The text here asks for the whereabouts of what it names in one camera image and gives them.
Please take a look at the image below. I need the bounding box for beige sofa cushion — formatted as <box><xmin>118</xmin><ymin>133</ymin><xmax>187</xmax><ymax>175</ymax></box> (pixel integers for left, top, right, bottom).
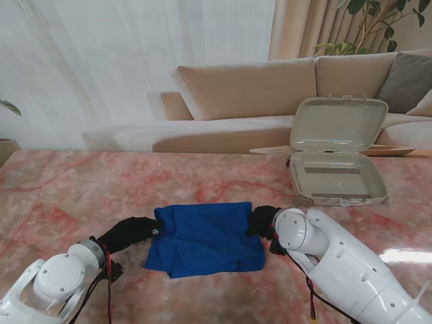
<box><xmin>404</xmin><ymin>97</ymin><xmax>432</xmax><ymax>117</ymax></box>

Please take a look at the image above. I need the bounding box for blue shirt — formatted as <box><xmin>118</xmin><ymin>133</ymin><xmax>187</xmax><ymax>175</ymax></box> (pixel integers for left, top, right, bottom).
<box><xmin>144</xmin><ymin>201</ymin><xmax>267</xmax><ymax>279</ymax></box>

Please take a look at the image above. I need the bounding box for open beige hard suitcase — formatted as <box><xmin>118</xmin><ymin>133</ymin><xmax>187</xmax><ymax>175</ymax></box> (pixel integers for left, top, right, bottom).
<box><xmin>288</xmin><ymin>94</ymin><xmax>389</xmax><ymax>207</ymax></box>

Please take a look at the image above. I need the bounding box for grey sofa cushion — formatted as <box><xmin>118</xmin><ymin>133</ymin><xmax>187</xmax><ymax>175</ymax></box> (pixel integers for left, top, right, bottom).
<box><xmin>377</xmin><ymin>52</ymin><xmax>432</xmax><ymax>114</ymax></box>

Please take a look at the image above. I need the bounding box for red black left arm cable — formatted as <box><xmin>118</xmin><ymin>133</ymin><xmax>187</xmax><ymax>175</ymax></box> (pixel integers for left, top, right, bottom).
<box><xmin>72</xmin><ymin>248</ymin><xmax>114</xmax><ymax>324</ymax></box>

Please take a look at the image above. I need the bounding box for tall green leafy plant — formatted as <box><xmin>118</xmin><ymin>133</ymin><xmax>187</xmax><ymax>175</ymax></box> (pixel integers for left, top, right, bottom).
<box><xmin>312</xmin><ymin>0</ymin><xmax>426</xmax><ymax>57</ymax></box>

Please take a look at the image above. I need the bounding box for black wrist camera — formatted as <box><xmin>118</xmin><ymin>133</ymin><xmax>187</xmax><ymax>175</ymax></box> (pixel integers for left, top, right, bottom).
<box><xmin>269</xmin><ymin>238</ymin><xmax>288</xmax><ymax>256</ymax></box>
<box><xmin>101</xmin><ymin>259</ymin><xmax>123</xmax><ymax>283</ymax></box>

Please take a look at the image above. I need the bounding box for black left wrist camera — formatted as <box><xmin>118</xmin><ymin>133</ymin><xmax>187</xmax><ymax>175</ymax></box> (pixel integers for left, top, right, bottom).
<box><xmin>101</xmin><ymin>259</ymin><xmax>123</xmax><ymax>283</ymax></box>

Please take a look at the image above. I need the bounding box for small green plant leaf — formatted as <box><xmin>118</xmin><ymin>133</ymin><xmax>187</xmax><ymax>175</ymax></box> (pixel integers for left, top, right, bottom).
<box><xmin>0</xmin><ymin>99</ymin><xmax>22</xmax><ymax>117</ymax></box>

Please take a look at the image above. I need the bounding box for oval wooden tray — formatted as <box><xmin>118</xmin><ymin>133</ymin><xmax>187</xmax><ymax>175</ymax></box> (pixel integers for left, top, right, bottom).
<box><xmin>362</xmin><ymin>144</ymin><xmax>416</xmax><ymax>157</ymax></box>

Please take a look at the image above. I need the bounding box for white cable tie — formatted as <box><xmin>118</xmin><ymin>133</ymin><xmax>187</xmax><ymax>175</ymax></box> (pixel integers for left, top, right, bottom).
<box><xmin>412</xmin><ymin>286</ymin><xmax>429</xmax><ymax>306</ymax></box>

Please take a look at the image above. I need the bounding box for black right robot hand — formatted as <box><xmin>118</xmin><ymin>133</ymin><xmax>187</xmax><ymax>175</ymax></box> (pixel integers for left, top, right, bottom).
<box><xmin>245</xmin><ymin>205</ymin><xmax>283</xmax><ymax>241</ymax></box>

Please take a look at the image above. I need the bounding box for red black right arm cable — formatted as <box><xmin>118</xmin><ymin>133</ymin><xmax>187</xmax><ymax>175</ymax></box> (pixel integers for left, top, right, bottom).
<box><xmin>305</xmin><ymin>276</ymin><xmax>358</xmax><ymax>324</ymax></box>

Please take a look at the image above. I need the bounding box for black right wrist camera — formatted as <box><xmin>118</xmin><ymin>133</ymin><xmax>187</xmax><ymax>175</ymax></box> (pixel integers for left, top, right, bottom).
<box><xmin>269</xmin><ymin>238</ymin><xmax>288</xmax><ymax>256</ymax></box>

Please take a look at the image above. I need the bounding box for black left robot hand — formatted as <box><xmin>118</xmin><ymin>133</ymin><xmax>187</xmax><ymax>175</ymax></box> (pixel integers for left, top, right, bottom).
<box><xmin>96</xmin><ymin>215</ymin><xmax>166</xmax><ymax>254</ymax></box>

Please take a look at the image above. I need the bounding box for red black arm cable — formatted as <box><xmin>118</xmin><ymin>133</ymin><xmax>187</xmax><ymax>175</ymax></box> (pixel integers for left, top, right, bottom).
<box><xmin>72</xmin><ymin>248</ymin><xmax>114</xmax><ymax>324</ymax></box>
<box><xmin>305</xmin><ymin>276</ymin><xmax>358</xmax><ymax>324</ymax></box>

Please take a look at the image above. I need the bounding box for beige drape curtain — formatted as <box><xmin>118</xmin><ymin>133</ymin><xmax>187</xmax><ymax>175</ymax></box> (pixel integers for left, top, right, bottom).
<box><xmin>268</xmin><ymin>0</ymin><xmax>432</xmax><ymax>61</ymax></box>

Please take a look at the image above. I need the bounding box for beige sectional sofa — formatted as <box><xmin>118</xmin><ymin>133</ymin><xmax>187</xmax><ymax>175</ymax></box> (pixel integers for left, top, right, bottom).
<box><xmin>80</xmin><ymin>49</ymin><xmax>432</xmax><ymax>153</ymax></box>

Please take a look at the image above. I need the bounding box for white sheer curtain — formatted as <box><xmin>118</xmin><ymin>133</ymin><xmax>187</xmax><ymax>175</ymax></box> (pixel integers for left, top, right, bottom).
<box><xmin>0</xmin><ymin>0</ymin><xmax>276</xmax><ymax>151</ymax></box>

